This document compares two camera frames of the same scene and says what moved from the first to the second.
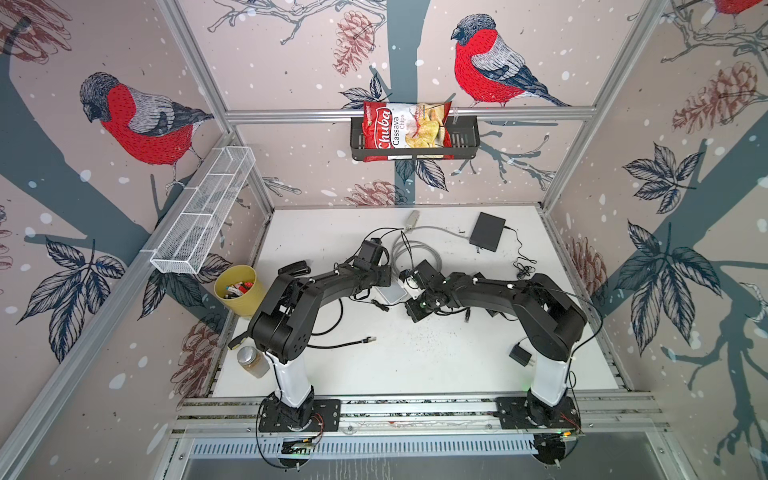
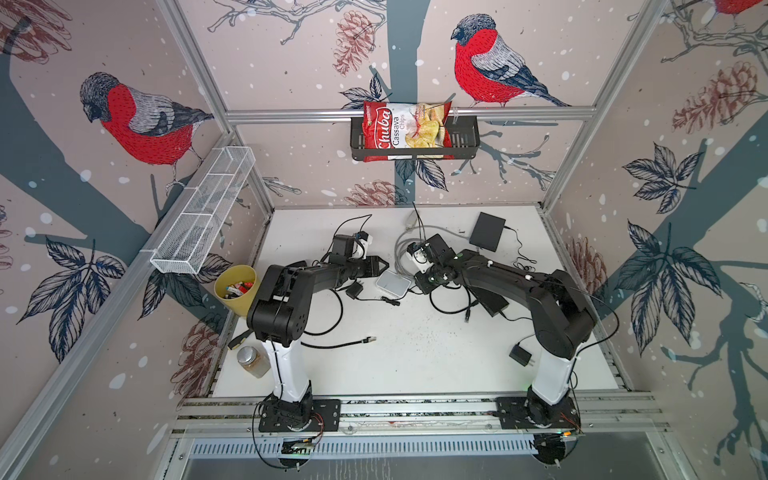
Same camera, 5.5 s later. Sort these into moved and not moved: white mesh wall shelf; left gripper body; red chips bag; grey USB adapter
Moved: left gripper body
Not moved: white mesh wall shelf; grey USB adapter; red chips bag
